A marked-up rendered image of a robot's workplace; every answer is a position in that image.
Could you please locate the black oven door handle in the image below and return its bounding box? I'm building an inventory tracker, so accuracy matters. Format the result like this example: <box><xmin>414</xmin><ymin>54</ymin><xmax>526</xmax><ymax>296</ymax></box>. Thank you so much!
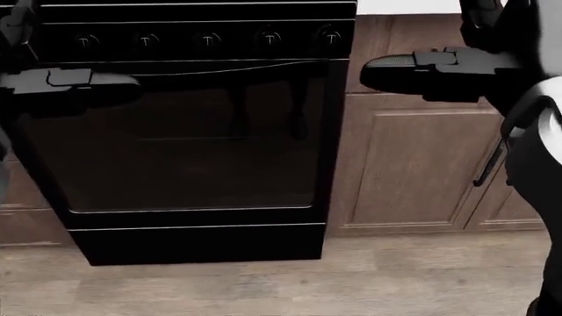
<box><xmin>133</xmin><ymin>61</ymin><xmax>329</xmax><ymax>77</ymax></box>

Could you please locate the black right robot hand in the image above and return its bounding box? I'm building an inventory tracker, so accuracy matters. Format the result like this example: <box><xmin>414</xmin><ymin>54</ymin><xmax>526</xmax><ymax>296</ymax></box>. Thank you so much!
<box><xmin>358</xmin><ymin>0</ymin><xmax>551</xmax><ymax>104</ymax></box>

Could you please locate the black oven bottom drawer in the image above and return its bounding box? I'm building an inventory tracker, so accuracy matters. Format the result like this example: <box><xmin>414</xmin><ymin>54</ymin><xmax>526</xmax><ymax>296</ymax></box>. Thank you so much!
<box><xmin>68</xmin><ymin>222</ymin><xmax>328</xmax><ymax>267</ymax></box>

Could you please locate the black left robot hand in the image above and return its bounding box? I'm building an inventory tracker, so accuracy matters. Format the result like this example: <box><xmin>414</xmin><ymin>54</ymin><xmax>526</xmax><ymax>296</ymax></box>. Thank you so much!
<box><xmin>0</xmin><ymin>0</ymin><xmax>142</xmax><ymax>120</ymax></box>

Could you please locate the black oven knob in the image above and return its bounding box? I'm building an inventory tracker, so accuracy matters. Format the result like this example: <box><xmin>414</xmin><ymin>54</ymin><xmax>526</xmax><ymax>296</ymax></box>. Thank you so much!
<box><xmin>254</xmin><ymin>26</ymin><xmax>285</xmax><ymax>48</ymax></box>
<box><xmin>69</xmin><ymin>32</ymin><xmax>101</xmax><ymax>51</ymax></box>
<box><xmin>192</xmin><ymin>29</ymin><xmax>224</xmax><ymax>50</ymax></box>
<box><xmin>131</xmin><ymin>29</ymin><xmax>162</xmax><ymax>50</ymax></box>
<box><xmin>313</xmin><ymin>24</ymin><xmax>348</xmax><ymax>47</ymax></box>

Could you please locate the black cabinet door handle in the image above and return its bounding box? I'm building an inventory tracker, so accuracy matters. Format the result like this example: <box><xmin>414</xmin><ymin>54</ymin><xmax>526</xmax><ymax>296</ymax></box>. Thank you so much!
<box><xmin>472</xmin><ymin>134</ymin><xmax>511</xmax><ymax>188</ymax></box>

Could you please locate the brown wooden drawer front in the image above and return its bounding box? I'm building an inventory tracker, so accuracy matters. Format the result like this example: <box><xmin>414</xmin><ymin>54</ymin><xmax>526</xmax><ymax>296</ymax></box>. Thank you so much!
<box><xmin>345</xmin><ymin>13</ymin><xmax>467</xmax><ymax>95</ymax></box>

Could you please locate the brown wooden cabinet door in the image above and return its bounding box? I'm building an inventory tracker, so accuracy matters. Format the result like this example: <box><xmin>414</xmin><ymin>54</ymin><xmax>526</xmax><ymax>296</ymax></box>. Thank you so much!
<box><xmin>464</xmin><ymin>161</ymin><xmax>550</xmax><ymax>232</ymax></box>
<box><xmin>0</xmin><ymin>154</ymin><xmax>76</xmax><ymax>248</ymax></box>
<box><xmin>340</xmin><ymin>93</ymin><xmax>507</xmax><ymax>232</ymax></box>

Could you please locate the black oven stove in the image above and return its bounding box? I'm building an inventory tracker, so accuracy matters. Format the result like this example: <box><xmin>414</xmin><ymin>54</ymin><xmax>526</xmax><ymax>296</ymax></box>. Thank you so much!
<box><xmin>8</xmin><ymin>0</ymin><xmax>359</xmax><ymax>267</ymax></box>

